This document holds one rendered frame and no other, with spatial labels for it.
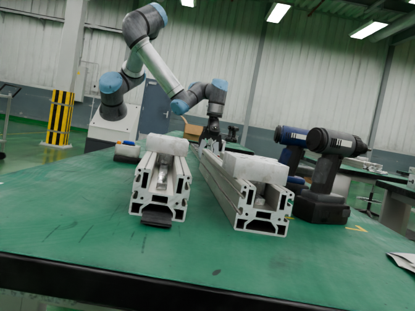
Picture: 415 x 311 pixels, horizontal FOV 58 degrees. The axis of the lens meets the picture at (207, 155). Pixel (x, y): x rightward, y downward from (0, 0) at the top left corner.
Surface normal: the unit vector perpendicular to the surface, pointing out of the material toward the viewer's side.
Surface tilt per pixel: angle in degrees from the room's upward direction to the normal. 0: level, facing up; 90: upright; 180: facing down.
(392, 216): 90
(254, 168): 90
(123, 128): 43
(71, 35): 90
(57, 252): 0
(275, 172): 90
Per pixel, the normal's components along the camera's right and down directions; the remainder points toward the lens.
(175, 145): 0.11, 0.10
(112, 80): 0.04, -0.58
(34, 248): 0.18, -0.98
